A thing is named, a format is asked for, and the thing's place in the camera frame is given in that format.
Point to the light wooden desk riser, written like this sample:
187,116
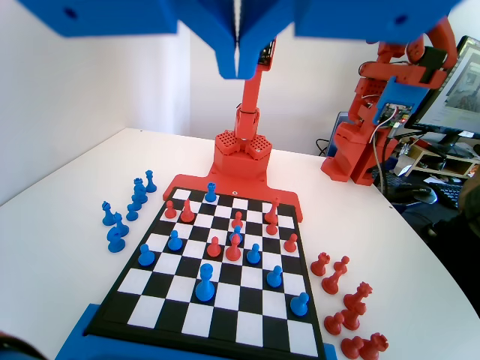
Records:
438,165

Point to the red robot arm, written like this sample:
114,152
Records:
348,150
243,161

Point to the red chess rook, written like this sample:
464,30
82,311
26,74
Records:
320,265
374,347

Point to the black computer keyboard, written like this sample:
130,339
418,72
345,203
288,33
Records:
448,195

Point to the red arm base plate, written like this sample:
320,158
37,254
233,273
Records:
187,180

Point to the red chess bishop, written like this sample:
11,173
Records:
186,213
233,253
352,318

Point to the black camera module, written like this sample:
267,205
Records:
267,56

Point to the black and white chessboard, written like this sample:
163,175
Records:
225,300

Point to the blue controller board mount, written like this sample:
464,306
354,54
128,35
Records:
397,92

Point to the blue arm base plate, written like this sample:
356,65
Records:
71,345

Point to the blue king piece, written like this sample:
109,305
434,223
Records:
205,285

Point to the black computer monitor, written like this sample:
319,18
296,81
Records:
461,86

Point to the red chess king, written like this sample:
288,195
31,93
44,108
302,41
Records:
271,214

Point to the blue chess pawn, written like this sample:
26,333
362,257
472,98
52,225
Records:
141,198
275,277
174,240
300,304
254,255
146,257
237,229
132,212

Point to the grey blue box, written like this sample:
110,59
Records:
339,123

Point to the red chess pawn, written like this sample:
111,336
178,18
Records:
351,348
237,219
333,325
170,210
290,243
271,228
341,265
213,248

